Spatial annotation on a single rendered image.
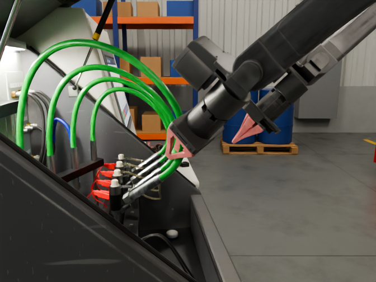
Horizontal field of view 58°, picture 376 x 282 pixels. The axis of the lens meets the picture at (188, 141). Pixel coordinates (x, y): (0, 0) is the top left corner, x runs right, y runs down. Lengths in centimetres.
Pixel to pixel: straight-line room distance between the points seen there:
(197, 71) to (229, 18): 683
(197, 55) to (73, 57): 66
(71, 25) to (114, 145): 39
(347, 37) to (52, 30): 82
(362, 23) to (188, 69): 52
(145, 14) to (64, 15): 504
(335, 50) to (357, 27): 9
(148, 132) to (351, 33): 542
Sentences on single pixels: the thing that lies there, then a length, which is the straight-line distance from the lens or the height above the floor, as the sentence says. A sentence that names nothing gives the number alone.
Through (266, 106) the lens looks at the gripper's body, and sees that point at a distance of 77.
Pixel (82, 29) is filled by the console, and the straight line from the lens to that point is 113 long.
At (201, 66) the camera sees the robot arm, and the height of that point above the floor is 137.
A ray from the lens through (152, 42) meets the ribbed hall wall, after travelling 729.
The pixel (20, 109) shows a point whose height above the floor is 128.
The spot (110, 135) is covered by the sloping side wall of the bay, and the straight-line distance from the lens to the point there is 110.
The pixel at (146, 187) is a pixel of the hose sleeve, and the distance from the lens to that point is 67.
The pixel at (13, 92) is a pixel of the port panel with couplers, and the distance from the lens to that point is 102.
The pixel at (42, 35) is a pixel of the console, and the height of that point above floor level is 147.
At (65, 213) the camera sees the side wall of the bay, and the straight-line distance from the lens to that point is 46.
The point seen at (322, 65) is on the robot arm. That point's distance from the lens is 80.
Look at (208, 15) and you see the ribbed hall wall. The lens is 735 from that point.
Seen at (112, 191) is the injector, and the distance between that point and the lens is 80.
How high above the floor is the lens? 137
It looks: 12 degrees down
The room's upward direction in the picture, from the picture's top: straight up
